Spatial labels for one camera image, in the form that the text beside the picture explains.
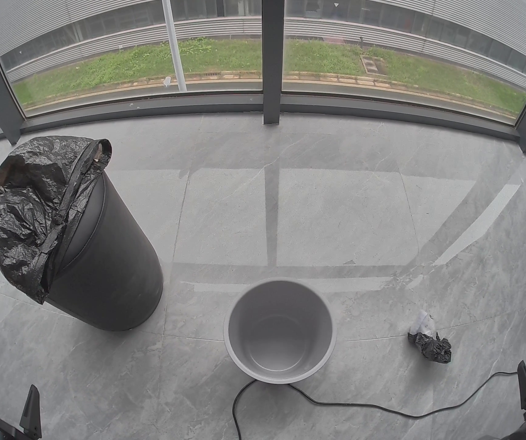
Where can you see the black plastic bag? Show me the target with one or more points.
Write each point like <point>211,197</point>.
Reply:
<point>24,200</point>

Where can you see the crumpled black plastic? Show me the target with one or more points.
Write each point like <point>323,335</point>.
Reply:
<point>432,349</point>

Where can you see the white trash bin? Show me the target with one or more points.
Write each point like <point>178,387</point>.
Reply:
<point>281,328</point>

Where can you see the dark grey round chair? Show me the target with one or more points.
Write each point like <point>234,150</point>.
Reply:
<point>107,268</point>

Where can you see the window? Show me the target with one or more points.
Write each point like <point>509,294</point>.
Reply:
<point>272,62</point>

